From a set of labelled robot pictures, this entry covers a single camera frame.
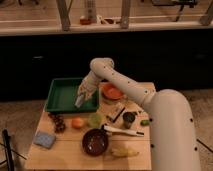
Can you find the white towel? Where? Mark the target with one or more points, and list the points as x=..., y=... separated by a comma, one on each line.
x=79, y=101

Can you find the small green vegetable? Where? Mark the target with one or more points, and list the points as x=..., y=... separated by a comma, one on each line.
x=144, y=122

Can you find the dark brown bowl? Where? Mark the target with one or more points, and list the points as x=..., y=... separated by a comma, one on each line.
x=95, y=142

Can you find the green apple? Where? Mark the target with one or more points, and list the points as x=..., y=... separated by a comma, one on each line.
x=94, y=120

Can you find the orange plastic bowl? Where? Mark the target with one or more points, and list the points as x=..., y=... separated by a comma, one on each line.
x=111, y=92

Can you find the orange fruit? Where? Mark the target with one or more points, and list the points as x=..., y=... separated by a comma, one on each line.
x=77, y=123

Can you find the brown black box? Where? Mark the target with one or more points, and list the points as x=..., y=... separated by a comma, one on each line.
x=115, y=112

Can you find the dark metal cup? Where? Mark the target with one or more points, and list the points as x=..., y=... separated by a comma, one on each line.
x=128, y=119

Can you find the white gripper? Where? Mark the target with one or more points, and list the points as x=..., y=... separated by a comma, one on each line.
x=89, y=85

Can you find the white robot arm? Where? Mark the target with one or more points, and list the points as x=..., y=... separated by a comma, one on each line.
x=172, y=129

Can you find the blue sponge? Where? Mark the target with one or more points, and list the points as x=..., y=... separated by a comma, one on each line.
x=44, y=139

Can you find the yellow banana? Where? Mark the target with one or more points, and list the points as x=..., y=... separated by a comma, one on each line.
x=124, y=152

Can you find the dark grape bunch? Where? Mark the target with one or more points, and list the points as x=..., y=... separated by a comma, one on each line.
x=58, y=121

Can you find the green plastic tray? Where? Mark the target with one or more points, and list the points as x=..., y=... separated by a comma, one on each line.
x=62, y=96

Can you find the black tripod stand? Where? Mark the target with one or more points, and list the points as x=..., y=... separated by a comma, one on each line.
x=8, y=151

